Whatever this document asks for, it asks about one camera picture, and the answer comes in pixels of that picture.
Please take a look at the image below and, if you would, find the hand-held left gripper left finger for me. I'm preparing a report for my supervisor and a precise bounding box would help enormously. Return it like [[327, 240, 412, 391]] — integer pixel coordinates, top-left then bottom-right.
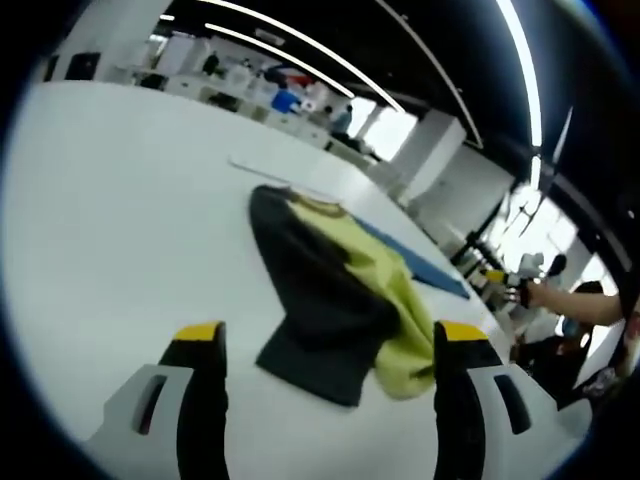
[[84, 321, 230, 480]]

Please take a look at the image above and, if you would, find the yellow blue black garment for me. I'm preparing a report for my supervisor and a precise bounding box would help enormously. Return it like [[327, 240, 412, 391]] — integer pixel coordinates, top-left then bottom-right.
[[248, 184, 474, 407]]

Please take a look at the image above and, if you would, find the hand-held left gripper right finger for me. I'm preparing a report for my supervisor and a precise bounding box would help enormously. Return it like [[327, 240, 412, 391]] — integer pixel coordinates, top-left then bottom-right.
[[433, 319, 594, 480]]

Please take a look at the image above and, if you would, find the white drawer counter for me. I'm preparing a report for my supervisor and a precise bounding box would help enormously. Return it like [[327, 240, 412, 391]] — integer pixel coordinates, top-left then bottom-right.
[[107, 64, 381, 161]]

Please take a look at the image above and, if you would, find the ceiling light strip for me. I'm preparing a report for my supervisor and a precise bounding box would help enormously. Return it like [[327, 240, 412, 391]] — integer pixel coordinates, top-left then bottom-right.
[[197, 0, 406, 114], [494, 0, 544, 146]]

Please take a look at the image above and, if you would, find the white square pillar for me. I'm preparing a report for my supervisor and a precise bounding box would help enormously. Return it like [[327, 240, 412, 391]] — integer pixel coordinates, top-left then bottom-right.
[[59, 0, 171, 84], [394, 109, 516, 236]]

